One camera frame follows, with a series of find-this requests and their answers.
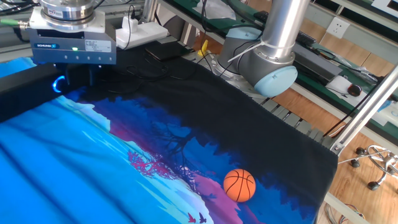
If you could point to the grey Schunk gripper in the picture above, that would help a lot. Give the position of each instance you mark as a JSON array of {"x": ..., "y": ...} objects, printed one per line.
[{"x": 71, "y": 53}]

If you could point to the chrome chair base with casters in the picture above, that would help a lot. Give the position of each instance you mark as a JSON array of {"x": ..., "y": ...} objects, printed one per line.
[{"x": 385, "y": 163}]

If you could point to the black flat box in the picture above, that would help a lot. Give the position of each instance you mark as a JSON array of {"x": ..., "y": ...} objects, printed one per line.
[{"x": 168, "y": 50}]

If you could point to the silver force torque sensor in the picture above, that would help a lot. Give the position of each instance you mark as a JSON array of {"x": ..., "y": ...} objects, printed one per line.
[{"x": 66, "y": 12}]

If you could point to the black soundbar speaker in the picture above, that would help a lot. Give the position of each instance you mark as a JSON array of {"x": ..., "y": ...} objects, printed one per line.
[{"x": 25, "y": 93}]

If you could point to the orange mini basketball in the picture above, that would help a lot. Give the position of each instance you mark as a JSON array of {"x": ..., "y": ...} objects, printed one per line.
[{"x": 239, "y": 185}]

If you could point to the white mouse pad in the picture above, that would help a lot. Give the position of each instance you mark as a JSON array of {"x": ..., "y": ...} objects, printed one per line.
[{"x": 339, "y": 85}]

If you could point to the clear plastic bag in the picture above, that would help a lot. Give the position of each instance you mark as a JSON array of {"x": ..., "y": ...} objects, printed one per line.
[{"x": 214, "y": 9}]

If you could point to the white adapter plate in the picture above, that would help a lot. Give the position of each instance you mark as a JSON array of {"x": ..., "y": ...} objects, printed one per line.
[{"x": 35, "y": 23}]

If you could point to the white charger plug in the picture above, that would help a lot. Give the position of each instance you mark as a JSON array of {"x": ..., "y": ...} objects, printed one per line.
[{"x": 130, "y": 26}]

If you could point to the black computer mouse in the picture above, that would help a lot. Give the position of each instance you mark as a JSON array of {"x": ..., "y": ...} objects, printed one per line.
[{"x": 354, "y": 90}]

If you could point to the grey flat device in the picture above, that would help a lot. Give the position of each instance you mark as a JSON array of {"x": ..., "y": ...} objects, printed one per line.
[{"x": 320, "y": 63}]

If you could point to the white power strip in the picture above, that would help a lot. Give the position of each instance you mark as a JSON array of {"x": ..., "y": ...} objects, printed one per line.
[{"x": 146, "y": 34}]

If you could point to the small yellow object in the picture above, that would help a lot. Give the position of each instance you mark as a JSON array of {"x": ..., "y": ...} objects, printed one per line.
[{"x": 203, "y": 49}]

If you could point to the aluminium frame post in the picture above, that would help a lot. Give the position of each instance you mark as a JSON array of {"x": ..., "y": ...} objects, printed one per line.
[
  {"x": 367, "y": 109},
  {"x": 149, "y": 11}
]

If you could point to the white wall socket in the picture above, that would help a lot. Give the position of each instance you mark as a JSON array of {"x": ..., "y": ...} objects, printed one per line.
[{"x": 338, "y": 27}]

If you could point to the silver grey UR5 robot arm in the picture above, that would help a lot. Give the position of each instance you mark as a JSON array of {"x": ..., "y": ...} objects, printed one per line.
[{"x": 283, "y": 28}]

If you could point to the long white zip tie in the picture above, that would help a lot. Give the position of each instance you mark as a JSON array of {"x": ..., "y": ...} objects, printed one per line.
[{"x": 246, "y": 52}]

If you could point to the blue landscape print cloth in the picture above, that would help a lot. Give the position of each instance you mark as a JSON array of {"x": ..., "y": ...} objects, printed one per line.
[{"x": 93, "y": 171}]

